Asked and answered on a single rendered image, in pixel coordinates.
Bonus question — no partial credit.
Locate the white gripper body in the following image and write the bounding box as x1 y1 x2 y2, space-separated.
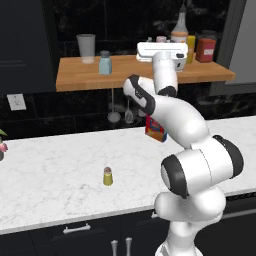
136 41 190 64

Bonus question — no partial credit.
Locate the wooden cabinet shelf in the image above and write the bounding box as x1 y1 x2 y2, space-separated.
55 54 237 93

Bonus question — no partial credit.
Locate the clear condiment bottle brown sauce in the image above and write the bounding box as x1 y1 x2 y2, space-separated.
170 4 190 44

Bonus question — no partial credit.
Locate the yellow condiment bottle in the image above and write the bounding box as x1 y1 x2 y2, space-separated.
185 34 197 65

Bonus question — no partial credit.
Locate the pale blue shaker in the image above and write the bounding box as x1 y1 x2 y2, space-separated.
98 50 113 76

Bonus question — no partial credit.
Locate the grey open cabinet door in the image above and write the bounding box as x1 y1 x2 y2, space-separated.
209 0 256 97

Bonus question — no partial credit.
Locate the dark closed cabinet door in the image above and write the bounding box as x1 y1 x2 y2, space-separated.
0 0 57 96

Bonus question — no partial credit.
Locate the yellow shaker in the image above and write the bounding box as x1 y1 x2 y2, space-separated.
102 166 114 187

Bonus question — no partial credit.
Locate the red canister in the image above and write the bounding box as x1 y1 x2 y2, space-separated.
195 37 217 64

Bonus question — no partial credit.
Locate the white translucent cup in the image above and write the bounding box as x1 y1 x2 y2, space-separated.
76 33 97 65

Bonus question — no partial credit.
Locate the hanging silver spatula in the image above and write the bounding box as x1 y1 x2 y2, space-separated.
124 97 135 124

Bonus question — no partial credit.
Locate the hanging silver ladle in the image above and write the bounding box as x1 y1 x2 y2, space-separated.
106 87 122 124

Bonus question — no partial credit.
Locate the red blue yellow box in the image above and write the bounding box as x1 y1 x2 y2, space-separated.
144 114 169 144

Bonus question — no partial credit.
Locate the potted plant pink flower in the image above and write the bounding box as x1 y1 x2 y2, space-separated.
0 128 9 162

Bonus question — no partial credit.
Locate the dark drawer front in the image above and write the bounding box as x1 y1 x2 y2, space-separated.
29 214 123 256

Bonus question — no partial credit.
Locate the dark dishwasher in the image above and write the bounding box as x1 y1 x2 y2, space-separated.
194 191 256 256

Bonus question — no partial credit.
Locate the white wall outlet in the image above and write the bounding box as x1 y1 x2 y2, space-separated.
6 93 28 112

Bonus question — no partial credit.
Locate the white cupboard door handle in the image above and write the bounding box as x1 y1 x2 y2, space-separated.
125 236 133 256
110 239 119 256

